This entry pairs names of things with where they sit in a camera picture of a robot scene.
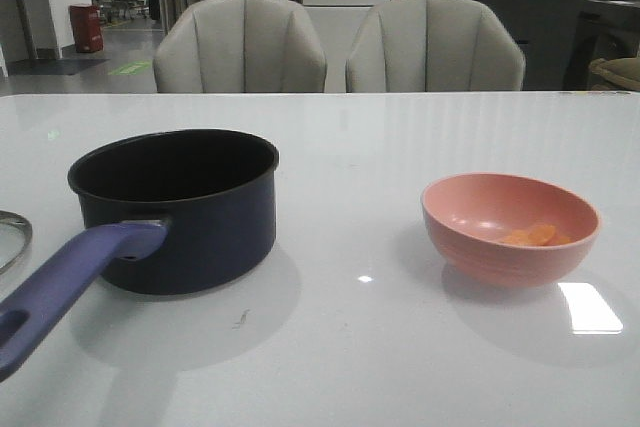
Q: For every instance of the beige upholstered chair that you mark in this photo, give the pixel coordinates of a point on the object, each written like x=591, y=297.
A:
x=433, y=46
x=241, y=46

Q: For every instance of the left beige upholstered chair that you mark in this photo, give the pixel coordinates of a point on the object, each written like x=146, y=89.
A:
x=241, y=46

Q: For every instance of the right beige upholstered chair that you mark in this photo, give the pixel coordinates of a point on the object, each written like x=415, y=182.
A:
x=433, y=46

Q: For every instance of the pink bowl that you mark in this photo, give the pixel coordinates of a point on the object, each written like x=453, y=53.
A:
x=507, y=230

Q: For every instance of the dark blue saucepan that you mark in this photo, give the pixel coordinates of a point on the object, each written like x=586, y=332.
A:
x=164, y=213

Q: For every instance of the orange ham slices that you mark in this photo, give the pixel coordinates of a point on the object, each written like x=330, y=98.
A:
x=537, y=235

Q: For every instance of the dark floor mat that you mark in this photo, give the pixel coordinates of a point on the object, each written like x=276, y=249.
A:
x=60, y=67

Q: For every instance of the red trash bin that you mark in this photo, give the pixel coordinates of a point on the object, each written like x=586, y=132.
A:
x=86, y=28

